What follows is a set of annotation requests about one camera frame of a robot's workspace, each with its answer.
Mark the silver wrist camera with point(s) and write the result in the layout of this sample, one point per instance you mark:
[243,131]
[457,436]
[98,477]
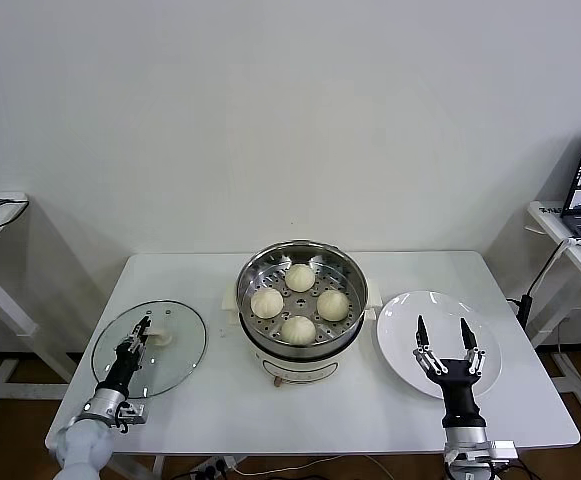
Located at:
[501,451]
[132,414]

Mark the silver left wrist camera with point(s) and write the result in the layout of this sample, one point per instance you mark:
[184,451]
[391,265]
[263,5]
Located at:
[132,414]

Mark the stainless steel steamer basket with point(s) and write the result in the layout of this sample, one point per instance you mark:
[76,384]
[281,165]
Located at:
[270,330]

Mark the stainless steel steamer pot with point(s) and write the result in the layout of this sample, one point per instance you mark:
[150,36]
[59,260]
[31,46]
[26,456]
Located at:
[295,367]

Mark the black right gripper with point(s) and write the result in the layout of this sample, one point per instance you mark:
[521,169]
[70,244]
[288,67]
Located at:
[462,395]

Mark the white power strip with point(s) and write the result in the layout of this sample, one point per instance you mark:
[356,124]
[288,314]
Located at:
[215,470]

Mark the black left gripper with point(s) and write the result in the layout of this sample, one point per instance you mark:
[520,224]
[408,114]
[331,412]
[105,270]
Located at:
[122,372]

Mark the white side table with laptop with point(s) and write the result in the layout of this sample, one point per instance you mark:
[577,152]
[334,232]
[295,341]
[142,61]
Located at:
[550,220]

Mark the white steamed baozi bun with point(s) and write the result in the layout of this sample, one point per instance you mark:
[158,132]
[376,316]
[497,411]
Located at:
[298,277]
[298,330]
[332,305]
[266,302]

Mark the white ceramic plate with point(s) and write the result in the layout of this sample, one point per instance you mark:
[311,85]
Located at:
[395,340]

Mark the round glass pot lid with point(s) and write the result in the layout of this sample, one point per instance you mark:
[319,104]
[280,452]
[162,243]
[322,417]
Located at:
[180,340]

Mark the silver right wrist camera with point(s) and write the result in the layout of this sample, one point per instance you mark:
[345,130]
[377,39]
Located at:
[501,451]

